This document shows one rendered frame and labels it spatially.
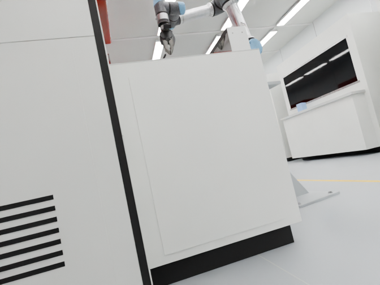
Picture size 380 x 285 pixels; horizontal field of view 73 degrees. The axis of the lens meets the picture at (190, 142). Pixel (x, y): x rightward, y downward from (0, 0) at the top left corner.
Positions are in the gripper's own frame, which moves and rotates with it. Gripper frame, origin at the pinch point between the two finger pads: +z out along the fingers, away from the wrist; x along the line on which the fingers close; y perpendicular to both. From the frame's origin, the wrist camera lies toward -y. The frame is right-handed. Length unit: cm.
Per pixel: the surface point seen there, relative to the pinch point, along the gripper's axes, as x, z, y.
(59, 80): 46, 39, -71
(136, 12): -5, -172, 213
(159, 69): 15, 30, -49
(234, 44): -21.3, 19.8, -40.6
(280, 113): -290, -9, 370
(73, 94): 43, 43, -70
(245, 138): -13, 63, -47
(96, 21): 33, 22, -70
